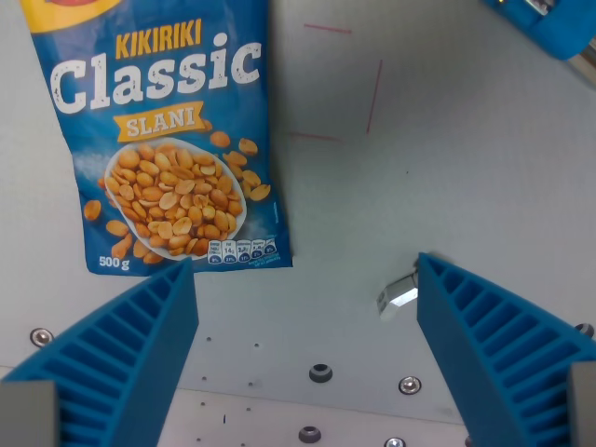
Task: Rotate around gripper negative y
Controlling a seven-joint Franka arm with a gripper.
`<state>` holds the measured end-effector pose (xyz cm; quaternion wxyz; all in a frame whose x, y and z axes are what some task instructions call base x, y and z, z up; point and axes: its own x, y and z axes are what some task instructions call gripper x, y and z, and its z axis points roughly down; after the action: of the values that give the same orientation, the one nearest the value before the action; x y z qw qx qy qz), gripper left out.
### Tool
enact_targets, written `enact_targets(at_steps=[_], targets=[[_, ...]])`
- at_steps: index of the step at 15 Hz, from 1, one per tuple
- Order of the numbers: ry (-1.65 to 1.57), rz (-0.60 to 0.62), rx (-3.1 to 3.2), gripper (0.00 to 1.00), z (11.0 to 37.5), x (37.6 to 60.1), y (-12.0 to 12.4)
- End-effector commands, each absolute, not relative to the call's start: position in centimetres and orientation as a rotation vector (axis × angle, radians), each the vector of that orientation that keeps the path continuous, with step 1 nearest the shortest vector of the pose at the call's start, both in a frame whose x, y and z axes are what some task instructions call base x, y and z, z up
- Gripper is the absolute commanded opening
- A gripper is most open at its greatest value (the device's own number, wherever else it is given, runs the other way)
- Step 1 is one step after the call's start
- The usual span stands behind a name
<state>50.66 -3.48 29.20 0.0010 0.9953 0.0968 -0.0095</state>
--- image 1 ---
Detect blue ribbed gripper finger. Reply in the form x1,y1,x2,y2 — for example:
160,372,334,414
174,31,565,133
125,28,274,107
0,257,200,447
415,251,596,447

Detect small silver metal block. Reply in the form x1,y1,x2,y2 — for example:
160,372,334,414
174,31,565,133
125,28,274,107
376,264,420,322

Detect blue Kikiriki Classic peanut bag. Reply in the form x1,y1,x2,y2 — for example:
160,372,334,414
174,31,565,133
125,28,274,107
19,0,294,278

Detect blue plastic object with metal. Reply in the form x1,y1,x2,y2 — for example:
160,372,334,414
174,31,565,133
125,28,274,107
479,0,596,61

